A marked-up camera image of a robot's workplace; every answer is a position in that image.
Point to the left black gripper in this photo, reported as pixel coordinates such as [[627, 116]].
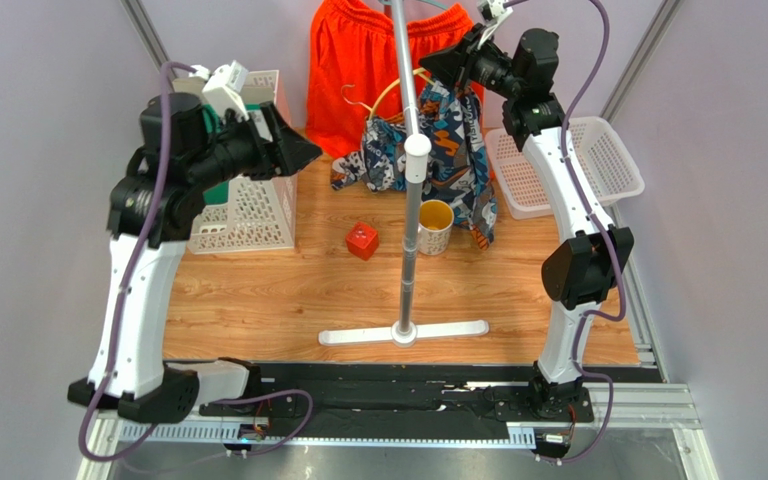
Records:
[[293, 149]]

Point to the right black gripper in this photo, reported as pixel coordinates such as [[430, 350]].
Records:
[[471, 56]]

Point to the yellow clothes hanger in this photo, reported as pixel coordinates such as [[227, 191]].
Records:
[[372, 109]]

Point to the blue patterned shorts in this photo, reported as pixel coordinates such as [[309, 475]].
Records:
[[458, 169]]

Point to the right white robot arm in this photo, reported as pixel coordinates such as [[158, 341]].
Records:
[[592, 251]]

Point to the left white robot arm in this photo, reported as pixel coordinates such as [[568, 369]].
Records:
[[152, 211]]

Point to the orange hanging shorts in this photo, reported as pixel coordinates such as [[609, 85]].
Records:
[[350, 43]]

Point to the white perforated file holder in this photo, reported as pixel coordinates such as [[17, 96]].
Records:
[[255, 215]]

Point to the white garment rack stand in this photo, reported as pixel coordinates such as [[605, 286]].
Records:
[[405, 332]]

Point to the orange cube power adapter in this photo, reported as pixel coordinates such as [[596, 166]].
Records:
[[362, 241]]

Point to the white mug yellow inside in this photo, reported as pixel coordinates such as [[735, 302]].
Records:
[[436, 220]]

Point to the white plastic mesh basket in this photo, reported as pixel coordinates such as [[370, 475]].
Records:
[[610, 169]]

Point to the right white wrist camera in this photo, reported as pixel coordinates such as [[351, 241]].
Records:
[[494, 12]]

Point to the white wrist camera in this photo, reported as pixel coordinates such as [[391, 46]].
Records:
[[494, 12], [222, 90]]

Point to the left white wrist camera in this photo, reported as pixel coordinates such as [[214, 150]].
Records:
[[222, 90]]

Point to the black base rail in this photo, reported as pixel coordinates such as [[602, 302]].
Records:
[[390, 402]]

